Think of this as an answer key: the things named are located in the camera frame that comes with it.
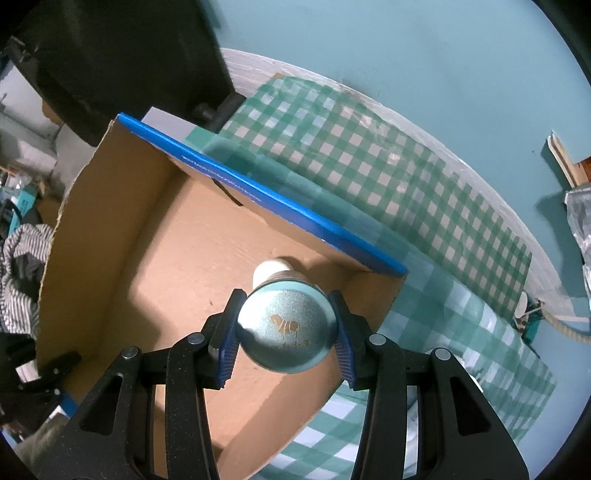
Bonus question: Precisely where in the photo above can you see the beige rope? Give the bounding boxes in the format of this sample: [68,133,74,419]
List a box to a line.
[540,300,591,344]

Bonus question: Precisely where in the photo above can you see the clear plastic bag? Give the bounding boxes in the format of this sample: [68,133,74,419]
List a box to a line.
[564,185,591,296]

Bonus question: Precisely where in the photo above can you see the striped cloth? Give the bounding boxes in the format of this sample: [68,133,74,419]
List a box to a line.
[0,224,58,333]

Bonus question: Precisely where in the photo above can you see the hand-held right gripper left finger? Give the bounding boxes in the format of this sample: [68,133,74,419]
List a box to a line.
[53,288,247,480]

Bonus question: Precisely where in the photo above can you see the teal carton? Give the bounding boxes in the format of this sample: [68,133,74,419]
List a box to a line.
[9,185,38,217]

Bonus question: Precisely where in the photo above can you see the green checkered tablecloth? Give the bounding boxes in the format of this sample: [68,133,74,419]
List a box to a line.
[187,76,557,480]

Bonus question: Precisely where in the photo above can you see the white plastic bottle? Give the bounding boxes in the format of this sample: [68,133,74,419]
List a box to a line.
[252,257,301,289]

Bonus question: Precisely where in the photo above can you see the teal metal tin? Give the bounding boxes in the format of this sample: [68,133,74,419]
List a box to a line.
[235,280,341,374]

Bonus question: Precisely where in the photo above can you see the wooden sticks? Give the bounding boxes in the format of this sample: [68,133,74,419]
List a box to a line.
[547,131,591,190]

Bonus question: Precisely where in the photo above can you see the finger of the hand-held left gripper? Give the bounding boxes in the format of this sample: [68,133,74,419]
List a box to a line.
[16,352,83,398]

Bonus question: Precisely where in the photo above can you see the cardboard box with blue edge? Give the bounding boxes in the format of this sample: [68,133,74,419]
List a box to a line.
[34,113,409,480]

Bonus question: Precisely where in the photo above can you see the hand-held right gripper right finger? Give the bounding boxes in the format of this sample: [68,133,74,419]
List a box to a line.
[327,290,529,480]

